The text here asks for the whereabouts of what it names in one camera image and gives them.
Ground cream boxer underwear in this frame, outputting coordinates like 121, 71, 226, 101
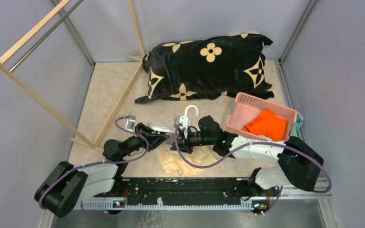
155, 138, 221, 177

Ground orange underwear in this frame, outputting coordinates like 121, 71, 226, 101
241, 109, 287, 141

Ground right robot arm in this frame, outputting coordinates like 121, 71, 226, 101
171, 115, 324, 196

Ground metal rack rod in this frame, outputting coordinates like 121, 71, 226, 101
9, 0, 83, 72

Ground black floral pillow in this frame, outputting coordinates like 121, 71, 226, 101
135, 33, 274, 104

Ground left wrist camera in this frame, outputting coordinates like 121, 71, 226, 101
125, 114, 136, 132

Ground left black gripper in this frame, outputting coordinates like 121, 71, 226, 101
120, 122, 170, 159

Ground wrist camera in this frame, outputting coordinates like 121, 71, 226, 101
125, 114, 136, 132
174, 115, 191, 138

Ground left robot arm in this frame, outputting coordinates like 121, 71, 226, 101
34, 123, 170, 218

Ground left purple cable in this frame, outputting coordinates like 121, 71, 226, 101
38, 116, 150, 219

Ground white clip hanger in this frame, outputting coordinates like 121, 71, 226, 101
147, 105, 199, 136

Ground pink plastic basket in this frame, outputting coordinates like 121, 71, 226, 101
226, 92, 297, 141

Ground wooden drying rack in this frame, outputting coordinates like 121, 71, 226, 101
0, 0, 137, 155

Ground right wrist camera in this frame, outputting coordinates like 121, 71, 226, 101
174, 115, 191, 138

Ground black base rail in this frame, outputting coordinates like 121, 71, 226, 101
48, 177, 331, 211

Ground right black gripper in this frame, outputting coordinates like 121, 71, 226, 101
171, 126, 215, 154

